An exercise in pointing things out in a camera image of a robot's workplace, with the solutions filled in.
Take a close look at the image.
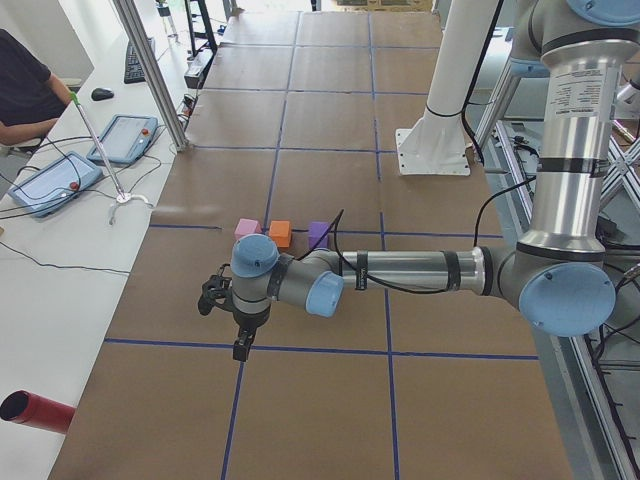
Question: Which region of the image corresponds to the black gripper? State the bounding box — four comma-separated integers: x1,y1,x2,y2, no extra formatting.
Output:
232,309,270,361

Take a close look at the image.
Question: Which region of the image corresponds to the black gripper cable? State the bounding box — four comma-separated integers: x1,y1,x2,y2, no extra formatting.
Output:
297,169,539,295

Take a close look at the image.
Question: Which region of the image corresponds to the blue teach pendant far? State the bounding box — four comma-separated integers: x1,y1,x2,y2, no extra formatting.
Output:
99,114,159,165

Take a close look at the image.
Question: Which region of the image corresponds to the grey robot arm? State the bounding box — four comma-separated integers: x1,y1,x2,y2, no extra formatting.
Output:
223,1,639,361

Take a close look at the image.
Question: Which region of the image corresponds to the pink foam block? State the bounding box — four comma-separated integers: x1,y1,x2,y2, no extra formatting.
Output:
234,218,262,240

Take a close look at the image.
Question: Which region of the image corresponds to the black keyboard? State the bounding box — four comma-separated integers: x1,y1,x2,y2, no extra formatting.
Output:
123,40,145,84

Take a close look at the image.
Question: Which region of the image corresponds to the purple foam block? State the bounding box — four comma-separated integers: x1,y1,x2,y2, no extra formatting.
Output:
308,221,331,250

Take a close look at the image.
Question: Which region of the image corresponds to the orange foam block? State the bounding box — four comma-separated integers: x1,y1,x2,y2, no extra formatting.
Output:
268,220,292,249

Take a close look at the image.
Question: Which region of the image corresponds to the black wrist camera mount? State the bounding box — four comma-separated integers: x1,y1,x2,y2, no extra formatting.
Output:
197,263,233,316

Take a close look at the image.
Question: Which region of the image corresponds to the red cylinder tube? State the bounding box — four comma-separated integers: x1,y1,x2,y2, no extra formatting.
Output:
1,390,76,434

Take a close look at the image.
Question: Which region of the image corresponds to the black computer mouse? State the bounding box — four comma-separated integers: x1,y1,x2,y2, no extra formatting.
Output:
91,88,114,101

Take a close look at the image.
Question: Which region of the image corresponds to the aluminium frame post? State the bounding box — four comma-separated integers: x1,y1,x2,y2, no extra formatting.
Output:
113,0,189,152

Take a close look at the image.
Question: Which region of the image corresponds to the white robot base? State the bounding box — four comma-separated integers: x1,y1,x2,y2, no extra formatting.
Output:
396,0,502,176

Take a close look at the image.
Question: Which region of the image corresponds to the blue teach pendant near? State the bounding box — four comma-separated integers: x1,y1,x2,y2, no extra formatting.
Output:
8,151,103,217

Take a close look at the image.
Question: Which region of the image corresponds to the thin stand with green tip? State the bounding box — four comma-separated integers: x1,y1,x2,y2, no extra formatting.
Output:
70,92,154,226

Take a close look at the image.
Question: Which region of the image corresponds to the seated person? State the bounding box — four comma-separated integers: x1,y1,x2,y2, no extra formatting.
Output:
1,29,72,146

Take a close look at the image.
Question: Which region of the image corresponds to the blue teach pendant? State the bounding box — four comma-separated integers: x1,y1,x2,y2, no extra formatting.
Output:
8,151,103,217
99,114,159,165

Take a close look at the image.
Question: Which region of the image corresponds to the aluminium frame rail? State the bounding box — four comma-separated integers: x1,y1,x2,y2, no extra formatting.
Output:
470,61,639,479

